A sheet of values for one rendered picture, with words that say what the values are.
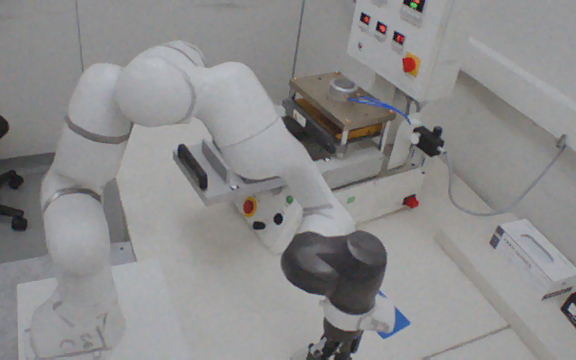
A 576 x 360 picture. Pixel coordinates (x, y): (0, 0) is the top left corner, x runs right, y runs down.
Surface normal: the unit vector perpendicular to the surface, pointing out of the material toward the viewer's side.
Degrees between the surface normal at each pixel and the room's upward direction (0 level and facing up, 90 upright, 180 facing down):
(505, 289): 0
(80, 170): 80
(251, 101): 55
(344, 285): 88
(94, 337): 89
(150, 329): 0
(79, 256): 69
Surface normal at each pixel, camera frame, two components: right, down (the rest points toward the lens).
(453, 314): 0.12, -0.80
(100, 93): 0.05, 0.25
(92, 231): 0.70, -0.61
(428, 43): -0.84, 0.23
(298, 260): -0.33, -0.21
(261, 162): 0.27, 0.46
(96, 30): 0.39, 0.59
